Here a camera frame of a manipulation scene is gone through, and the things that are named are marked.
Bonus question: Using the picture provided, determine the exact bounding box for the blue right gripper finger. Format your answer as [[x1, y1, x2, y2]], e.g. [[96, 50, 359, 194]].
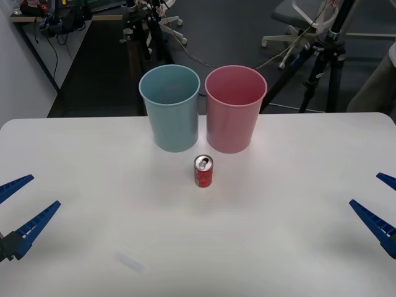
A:
[[376, 172, 396, 191], [348, 199, 396, 260]]

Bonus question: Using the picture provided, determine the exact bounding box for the beige floor cable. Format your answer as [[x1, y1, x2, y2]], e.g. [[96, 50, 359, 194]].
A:
[[157, 0, 338, 71]]

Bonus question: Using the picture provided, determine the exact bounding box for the person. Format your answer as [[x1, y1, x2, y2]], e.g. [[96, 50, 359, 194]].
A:
[[346, 40, 396, 114]]

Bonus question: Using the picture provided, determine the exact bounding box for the red drink can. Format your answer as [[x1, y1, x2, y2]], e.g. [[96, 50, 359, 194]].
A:
[[194, 154, 215, 189]]

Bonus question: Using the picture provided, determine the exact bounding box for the wooden-edged desk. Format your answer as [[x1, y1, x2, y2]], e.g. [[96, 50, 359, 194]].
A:
[[9, 0, 131, 92]]

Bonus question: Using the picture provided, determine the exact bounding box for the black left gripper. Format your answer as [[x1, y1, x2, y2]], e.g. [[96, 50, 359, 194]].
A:
[[0, 174, 62, 264]]

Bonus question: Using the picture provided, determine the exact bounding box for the pink plastic bin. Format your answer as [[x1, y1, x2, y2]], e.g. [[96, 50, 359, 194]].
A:
[[204, 64, 267, 154]]

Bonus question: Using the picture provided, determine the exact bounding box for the grey-seated white office chair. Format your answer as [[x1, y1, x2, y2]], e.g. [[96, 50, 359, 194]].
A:
[[261, 0, 344, 69]]

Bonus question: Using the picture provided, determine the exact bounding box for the pale blue plastic bin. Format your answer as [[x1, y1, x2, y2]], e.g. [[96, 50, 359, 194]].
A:
[[138, 64, 200, 153]]

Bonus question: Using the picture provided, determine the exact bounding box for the black tripod stand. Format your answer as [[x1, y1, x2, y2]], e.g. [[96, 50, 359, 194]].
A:
[[119, 0, 174, 66]]

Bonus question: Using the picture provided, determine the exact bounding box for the black tripod with blue legs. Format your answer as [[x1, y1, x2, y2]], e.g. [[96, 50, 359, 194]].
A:
[[265, 0, 356, 114]]

